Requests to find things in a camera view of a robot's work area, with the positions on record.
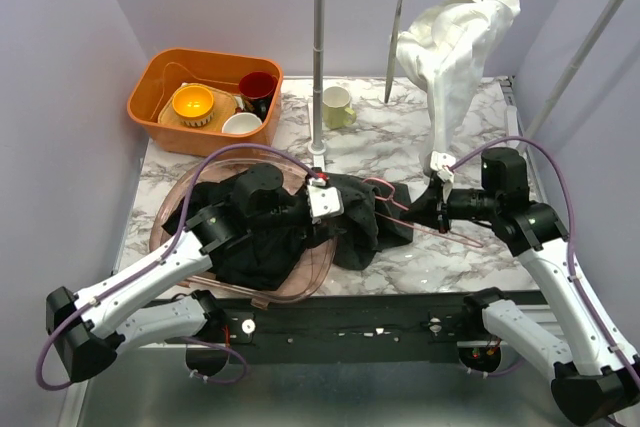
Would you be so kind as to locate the black dotted garment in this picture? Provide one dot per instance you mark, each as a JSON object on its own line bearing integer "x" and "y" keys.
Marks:
{"x": 369, "y": 223}

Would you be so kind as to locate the clear pink plastic basin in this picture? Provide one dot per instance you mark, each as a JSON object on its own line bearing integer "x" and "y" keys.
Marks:
{"x": 308, "y": 274}

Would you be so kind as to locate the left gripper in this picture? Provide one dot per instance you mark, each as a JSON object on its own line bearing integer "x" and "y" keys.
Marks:
{"x": 303, "y": 193}

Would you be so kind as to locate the orange plastic bin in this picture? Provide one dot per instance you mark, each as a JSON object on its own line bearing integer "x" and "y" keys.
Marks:
{"x": 168, "y": 70}

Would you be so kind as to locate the plain black garment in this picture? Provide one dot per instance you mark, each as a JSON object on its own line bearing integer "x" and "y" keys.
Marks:
{"x": 232, "y": 219}

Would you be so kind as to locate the yellow bowl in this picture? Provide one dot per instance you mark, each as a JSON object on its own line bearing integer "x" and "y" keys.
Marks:
{"x": 193, "y": 104}

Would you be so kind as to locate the white skirt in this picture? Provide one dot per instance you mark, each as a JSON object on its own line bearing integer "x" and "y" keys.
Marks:
{"x": 443, "y": 53}

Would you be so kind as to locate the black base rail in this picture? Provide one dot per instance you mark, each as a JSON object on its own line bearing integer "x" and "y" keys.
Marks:
{"x": 349, "y": 329}

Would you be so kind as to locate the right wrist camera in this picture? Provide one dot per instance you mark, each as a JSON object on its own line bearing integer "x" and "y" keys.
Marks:
{"x": 440, "y": 165}

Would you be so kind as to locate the pink wire hanger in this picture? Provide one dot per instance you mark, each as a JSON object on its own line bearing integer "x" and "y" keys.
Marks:
{"x": 425, "y": 227}

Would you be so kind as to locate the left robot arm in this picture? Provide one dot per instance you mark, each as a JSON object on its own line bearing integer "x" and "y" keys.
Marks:
{"x": 91, "y": 327}

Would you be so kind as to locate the red and black mug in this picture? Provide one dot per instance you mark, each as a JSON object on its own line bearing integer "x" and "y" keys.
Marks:
{"x": 257, "y": 90}

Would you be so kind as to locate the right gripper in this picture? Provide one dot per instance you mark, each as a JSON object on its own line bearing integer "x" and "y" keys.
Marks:
{"x": 443, "y": 210}

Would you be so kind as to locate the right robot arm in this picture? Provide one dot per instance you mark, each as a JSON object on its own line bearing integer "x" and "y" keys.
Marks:
{"x": 592, "y": 369}

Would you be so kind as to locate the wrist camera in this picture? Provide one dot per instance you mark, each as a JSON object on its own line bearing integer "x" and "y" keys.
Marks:
{"x": 440, "y": 165}
{"x": 324, "y": 199}

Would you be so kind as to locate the yellow-green mug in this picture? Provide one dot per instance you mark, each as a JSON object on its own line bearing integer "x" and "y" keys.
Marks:
{"x": 337, "y": 110}

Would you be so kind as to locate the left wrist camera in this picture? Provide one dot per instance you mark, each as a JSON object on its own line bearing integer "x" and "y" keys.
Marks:
{"x": 324, "y": 199}

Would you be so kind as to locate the white bowl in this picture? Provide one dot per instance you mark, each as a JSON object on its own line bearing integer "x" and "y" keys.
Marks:
{"x": 241, "y": 123}

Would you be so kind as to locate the yellow woven plate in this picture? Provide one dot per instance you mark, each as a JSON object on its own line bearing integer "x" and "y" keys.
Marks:
{"x": 225, "y": 106}

